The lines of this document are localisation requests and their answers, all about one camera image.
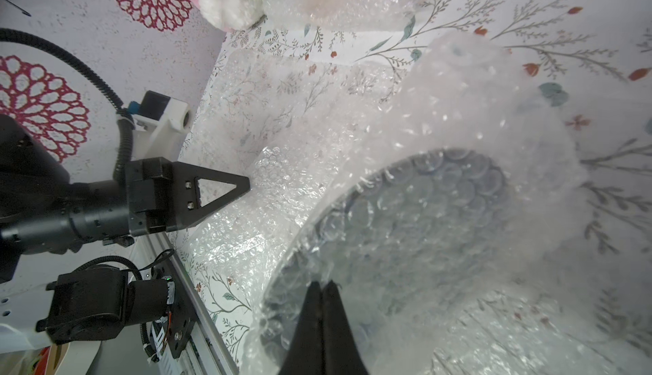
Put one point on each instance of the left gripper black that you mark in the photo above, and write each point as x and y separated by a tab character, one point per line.
43	212

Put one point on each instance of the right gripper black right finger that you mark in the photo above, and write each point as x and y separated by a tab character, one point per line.
340	353

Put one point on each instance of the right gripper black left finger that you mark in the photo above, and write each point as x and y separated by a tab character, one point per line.
306	353

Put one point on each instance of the clear bubble wrap sheet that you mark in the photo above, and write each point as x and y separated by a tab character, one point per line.
583	307
463	93

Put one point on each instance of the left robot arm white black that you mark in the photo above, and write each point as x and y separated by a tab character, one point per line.
18	144

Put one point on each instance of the aluminium front rail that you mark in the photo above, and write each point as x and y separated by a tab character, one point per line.
195	347

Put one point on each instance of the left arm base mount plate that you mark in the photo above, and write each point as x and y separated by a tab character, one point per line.
99	299

